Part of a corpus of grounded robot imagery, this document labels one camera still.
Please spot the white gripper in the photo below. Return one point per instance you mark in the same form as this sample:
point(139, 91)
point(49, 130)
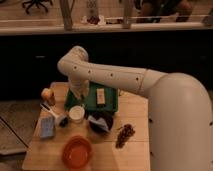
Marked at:
point(79, 90)

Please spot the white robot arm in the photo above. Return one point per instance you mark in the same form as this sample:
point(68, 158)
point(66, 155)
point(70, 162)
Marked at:
point(180, 110)

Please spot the white paper cup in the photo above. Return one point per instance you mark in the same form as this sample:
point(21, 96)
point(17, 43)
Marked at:
point(76, 114)

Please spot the wooden block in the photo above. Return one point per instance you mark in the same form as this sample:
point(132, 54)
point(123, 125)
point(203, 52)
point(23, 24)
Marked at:
point(100, 96)

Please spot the green plastic tray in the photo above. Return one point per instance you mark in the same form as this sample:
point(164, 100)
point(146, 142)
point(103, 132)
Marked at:
point(111, 99)

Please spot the yellow apple toy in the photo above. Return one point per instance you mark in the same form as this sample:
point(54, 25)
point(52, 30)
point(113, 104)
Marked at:
point(48, 96)

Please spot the white dish brush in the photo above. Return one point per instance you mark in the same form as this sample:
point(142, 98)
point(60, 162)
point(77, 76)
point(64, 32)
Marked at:
point(60, 119)

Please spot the dark bowl with cloth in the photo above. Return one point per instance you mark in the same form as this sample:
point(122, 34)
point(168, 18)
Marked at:
point(100, 122)

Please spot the blue sponge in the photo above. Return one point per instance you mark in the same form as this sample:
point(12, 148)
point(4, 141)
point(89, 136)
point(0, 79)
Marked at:
point(47, 127)

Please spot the orange plastic bowl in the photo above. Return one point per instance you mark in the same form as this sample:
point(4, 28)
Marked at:
point(76, 153)

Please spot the office chair base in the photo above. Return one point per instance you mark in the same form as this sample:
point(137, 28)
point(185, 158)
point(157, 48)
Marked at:
point(38, 3)

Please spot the seated person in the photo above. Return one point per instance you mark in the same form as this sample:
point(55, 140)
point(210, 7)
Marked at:
point(150, 11)

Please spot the wooden post left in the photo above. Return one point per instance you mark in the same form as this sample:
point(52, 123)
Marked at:
point(66, 14)

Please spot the wooden post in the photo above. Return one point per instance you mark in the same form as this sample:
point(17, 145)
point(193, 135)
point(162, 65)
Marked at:
point(127, 14)
point(66, 14)

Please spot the wooden post right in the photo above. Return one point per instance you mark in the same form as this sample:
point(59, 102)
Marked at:
point(127, 14)

